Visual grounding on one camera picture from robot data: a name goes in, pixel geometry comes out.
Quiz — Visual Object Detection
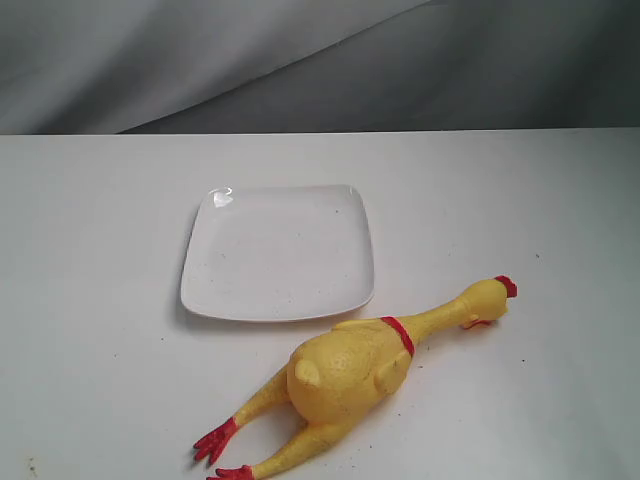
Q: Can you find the yellow rubber chicken toy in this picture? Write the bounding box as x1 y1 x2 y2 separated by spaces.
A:
193 275 518 479

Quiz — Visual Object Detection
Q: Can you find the grey backdrop cloth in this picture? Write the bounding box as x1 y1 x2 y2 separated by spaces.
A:
1 1 639 134

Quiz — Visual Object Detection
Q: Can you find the white square plate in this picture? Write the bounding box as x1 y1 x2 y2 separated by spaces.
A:
180 185 375 323

